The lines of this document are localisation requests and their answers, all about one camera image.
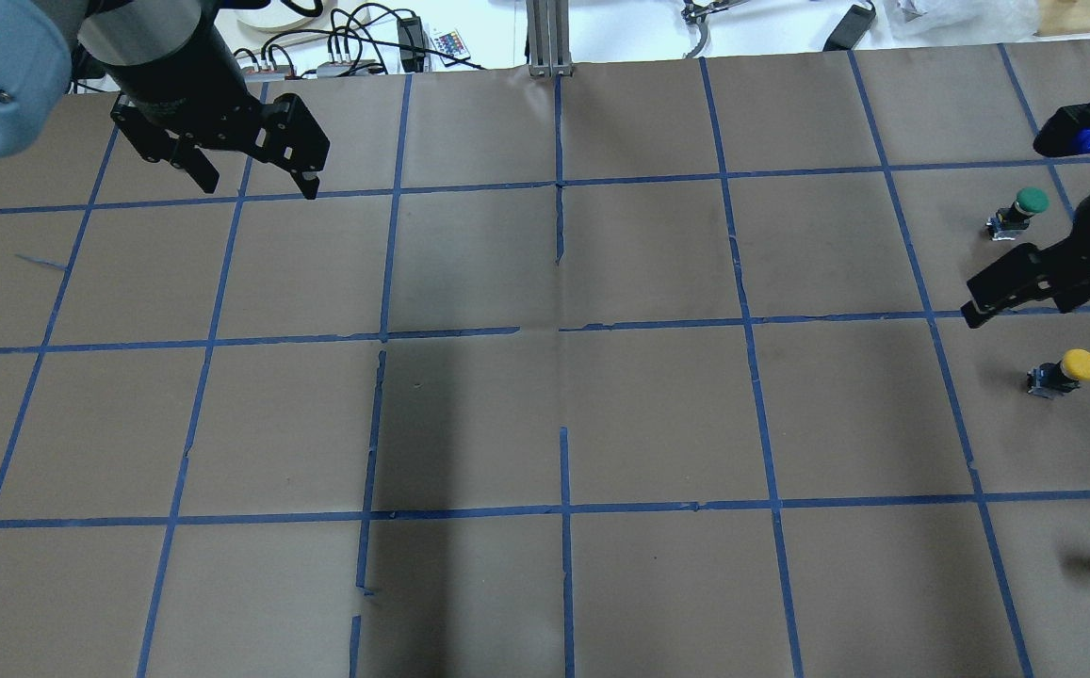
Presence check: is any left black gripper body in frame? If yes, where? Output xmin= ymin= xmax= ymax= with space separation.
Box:
xmin=111 ymin=27 xmax=262 ymax=152

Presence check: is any yellow push button switch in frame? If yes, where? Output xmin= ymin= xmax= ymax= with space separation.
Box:
xmin=1026 ymin=348 xmax=1090 ymax=399

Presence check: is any wooden board with stand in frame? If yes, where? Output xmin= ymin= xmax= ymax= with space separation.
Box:
xmin=1034 ymin=0 xmax=1090 ymax=38

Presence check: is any beige round plate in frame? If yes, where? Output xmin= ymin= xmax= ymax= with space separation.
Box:
xmin=231 ymin=1 xmax=320 ymax=34

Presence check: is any clear plastic bag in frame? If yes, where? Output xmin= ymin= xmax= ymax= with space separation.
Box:
xmin=884 ymin=1 xmax=1040 ymax=43

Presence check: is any black power adapter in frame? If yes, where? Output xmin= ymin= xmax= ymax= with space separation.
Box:
xmin=822 ymin=1 xmax=877 ymax=53

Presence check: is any brown paper table cover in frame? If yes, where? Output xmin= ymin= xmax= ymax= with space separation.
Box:
xmin=0 ymin=41 xmax=1090 ymax=677

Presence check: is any green push button switch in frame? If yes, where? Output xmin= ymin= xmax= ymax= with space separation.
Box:
xmin=983 ymin=187 xmax=1051 ymax=243

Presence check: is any aluminium frame post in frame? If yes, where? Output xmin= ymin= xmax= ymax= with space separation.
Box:
xmin=526 ymin=0 xmax=574 ymax=78

